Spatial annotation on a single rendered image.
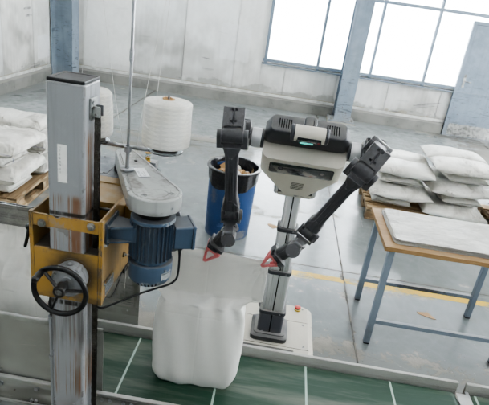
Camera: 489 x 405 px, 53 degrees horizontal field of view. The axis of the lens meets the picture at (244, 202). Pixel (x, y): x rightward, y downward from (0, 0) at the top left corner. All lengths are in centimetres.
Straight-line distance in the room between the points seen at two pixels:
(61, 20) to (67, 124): 903
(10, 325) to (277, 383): 121
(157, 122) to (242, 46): 829
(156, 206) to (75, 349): 63
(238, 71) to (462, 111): 436
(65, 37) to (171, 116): 895
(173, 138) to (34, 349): 114
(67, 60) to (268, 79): 395
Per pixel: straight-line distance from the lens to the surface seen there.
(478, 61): 1034
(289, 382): 251
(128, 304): 269
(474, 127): 1058
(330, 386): 255
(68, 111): 151
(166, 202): 156
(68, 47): 1052
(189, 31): 1001
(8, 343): 236
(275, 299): 278
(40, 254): 173
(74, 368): 196
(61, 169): 157
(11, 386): 249
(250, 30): 984
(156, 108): 162
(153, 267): 169
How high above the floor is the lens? 205
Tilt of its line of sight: 23 degrees down
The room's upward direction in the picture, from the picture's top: 8 degrees clockwise
